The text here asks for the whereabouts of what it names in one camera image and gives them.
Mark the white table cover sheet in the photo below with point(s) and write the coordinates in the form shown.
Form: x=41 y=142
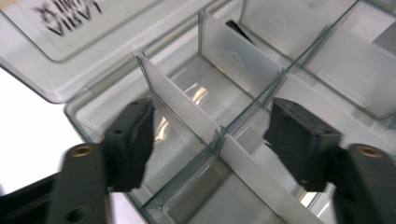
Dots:
x=31 y=133

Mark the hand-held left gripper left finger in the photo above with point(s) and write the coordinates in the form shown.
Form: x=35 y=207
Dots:
x=127 y=149

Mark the small black rectangular block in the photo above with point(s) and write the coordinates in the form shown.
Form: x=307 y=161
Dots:
x=238 y=29

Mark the transparent grey compartment storage box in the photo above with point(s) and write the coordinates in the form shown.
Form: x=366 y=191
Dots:
x=218 y=93

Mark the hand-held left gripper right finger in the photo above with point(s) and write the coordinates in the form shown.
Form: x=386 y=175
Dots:
x=302 y=143

